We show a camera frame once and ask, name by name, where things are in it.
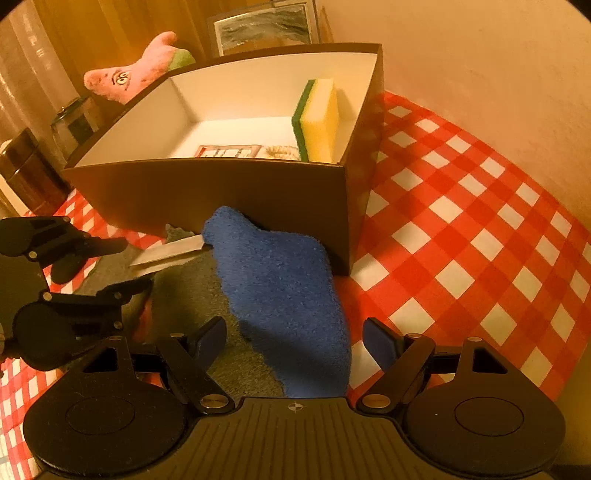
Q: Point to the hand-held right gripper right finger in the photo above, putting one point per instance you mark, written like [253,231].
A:
[381,344]

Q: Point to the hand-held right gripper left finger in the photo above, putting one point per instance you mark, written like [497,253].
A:
[210,344]

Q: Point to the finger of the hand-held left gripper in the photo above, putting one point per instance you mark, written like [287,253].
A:
[81,237]
[108,300]

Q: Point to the light grey cloth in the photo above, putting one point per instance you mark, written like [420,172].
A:
[194,300]

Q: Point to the clear cotton swab packet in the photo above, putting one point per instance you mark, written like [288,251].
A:
[168,254]

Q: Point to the blue cloth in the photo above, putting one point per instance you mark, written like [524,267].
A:
[281,295]

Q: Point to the brown cardboard box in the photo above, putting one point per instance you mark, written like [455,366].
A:
[207,198]

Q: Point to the colourful packet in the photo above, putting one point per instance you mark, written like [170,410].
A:
[228,151]

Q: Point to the green and yellow sponge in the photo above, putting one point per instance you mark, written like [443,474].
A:
[318,124]

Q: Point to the brown cylindrical canister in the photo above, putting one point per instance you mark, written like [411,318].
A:
[32,170]

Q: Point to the glass jar with green lid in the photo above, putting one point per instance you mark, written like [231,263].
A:
[76,124]

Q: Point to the red checkered tablecloth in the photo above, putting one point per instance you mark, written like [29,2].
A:
[461,207]

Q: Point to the pink plush toy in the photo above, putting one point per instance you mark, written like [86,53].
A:
[134,71]

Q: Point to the sheer curtain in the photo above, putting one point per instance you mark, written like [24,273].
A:
[27,55]

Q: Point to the wooden wardrobe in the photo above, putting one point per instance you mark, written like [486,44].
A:
[115,23]

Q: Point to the framed picture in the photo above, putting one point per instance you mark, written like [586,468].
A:
[263,25]

